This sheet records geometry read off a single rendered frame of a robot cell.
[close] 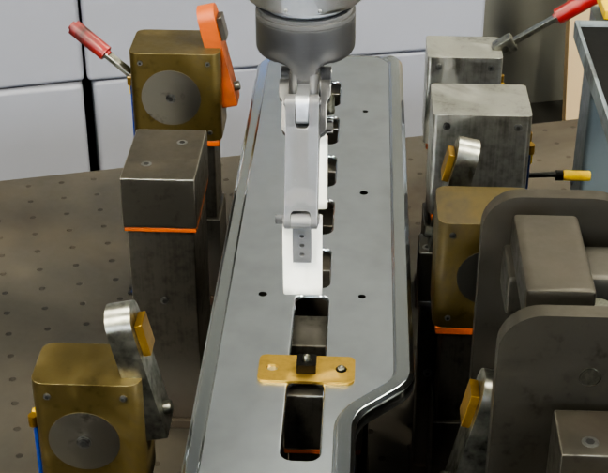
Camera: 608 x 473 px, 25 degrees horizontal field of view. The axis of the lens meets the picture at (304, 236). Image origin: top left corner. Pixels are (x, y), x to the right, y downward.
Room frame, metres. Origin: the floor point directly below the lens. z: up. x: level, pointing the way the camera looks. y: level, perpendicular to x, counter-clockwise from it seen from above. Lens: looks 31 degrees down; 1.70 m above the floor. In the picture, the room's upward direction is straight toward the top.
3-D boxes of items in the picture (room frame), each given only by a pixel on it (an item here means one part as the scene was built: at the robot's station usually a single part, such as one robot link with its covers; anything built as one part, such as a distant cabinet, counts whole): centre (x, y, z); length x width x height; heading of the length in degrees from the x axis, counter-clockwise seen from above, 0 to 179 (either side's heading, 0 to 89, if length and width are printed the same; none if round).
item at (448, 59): (1.55, -0.21, 0.88); 0.12 x 0.07 x 0.36; 87
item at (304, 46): (0.96, 0.00, 1.29); 0.08 x 0.07 x 0.09; 177
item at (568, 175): (1.33, -0.25, 1.00); 0.12 x 0.01 x 0.01; 87
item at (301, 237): (0.88, 0.00, 1.19); 0.03 x 0.01 x 0.05; 177
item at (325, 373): (0.96, 0.00, 1.01); 0.08 x 0.04 x 0.01; 87
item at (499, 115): (1.29, -0.20, 0.90); 0.13 x 0.08 x 0.41; 87
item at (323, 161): (1.03, 0.00, 1.16); 0.03 x 0.01 x 0.07; 87
